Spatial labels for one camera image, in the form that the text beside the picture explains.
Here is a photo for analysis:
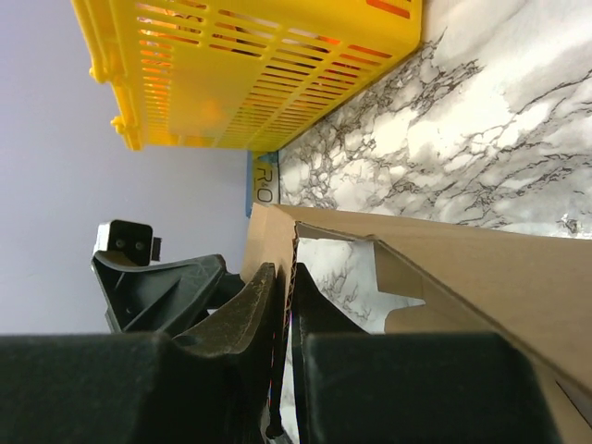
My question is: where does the brown cardboard box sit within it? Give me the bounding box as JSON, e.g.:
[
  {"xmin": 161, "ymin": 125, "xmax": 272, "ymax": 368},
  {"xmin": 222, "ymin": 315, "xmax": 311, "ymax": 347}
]
[{"xmin": 240, "ymin": 204, "xmax": 591, "ymax": 443}]

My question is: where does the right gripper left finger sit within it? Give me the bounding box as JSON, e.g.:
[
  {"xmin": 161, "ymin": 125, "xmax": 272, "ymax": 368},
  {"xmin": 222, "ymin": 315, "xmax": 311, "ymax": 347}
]
[{"xmin": 1, "ymin": 263, "xmax": 277, "ymax": 443}]

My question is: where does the yellow plastic shopping basket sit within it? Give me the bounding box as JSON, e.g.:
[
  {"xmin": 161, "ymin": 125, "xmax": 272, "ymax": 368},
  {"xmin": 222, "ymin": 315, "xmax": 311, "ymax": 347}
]
[{"xmin": 73, "ymin": 0, "xmax": 424, "ymax": 152}]

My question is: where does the tall blue box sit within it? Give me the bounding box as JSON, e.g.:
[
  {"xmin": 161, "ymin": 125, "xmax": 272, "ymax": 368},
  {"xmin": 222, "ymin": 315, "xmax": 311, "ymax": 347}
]
[{"xmin": 245, "ymin": 151, "xmax": 280, "ymax": 218}]

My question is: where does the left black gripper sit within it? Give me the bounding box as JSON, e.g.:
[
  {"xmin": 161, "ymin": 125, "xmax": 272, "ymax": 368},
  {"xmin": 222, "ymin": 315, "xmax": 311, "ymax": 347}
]
[{"xmin": 92, "ymin": 252, "xmax": 227, "ymax": 333}]

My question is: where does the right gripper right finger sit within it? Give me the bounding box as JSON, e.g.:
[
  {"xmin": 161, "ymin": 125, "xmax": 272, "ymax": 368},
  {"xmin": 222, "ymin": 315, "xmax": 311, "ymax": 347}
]
[{"xmin": 291, "ymin": 264, "xmax": 561, "ymax": 443}]

